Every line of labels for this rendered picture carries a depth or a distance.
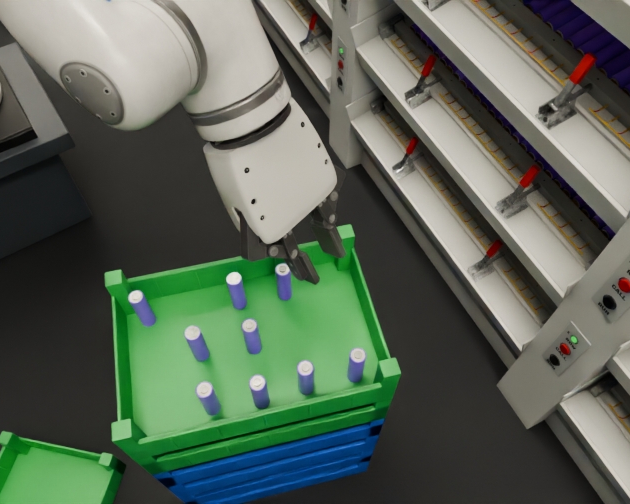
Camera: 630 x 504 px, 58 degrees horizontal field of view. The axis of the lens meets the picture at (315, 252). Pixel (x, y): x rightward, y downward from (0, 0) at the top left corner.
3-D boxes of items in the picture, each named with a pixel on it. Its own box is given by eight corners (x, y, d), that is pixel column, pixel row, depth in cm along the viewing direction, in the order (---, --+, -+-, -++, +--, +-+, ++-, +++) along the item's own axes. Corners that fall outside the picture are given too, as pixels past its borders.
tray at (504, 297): (520, 359, 99) (526, 337, 87) (353, 133, 128) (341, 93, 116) (620, 299, 99) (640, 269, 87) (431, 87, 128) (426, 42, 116)
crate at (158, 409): (133, 461, 62) (111, 443, 56) (123, 302, 73) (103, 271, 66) (393, 399, 66) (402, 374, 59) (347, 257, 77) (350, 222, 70)
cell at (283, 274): (279, 301, 73) (276, 276, 67) (276, 289, 74) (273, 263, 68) (293, 298, 73) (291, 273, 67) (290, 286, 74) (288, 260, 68)
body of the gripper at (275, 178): (260, 75, 52) (306, 174, 58) (175, 139, 48) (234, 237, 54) (313, 78, 46) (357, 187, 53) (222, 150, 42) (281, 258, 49)
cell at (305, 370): (300, 396, 66) (299, 377, 60) (296, 381, 67) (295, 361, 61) (315, 393, 66) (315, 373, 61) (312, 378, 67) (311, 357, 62)
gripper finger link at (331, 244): (319, 183, 57) (342, 233, 61) (297, 202, 56) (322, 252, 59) (341, 189, 54) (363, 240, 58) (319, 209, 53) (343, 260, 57)
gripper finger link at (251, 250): (249, 167, 49) (293, 188, 53) (216, 249, 49) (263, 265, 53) (256, 169, 49) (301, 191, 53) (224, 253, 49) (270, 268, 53)
